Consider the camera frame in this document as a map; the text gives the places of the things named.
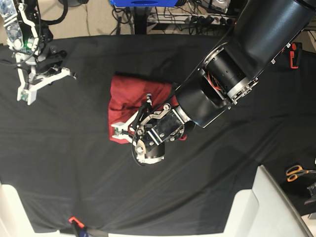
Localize red and black clamp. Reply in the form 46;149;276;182
290;42;303;69

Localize red long-sleeve shirt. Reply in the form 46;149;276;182
108;75;172;144

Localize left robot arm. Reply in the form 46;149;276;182
109;0;316;165

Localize blue plastic box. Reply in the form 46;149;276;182
109;0;178;7

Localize black table cloth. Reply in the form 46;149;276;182
0;35;316;236

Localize white table frame right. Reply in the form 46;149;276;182
223;165;313;237

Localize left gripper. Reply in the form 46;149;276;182
110;93;196;166

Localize black stand post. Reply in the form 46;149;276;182
132;7;150;35

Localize yellow-handled scissors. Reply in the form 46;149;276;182
285;165;316;182

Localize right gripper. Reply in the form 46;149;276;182
0;0;77;105

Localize blue clamp at bottom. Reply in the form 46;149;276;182
68;216;92;237

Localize white power strip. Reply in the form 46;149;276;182
147;12;236;25

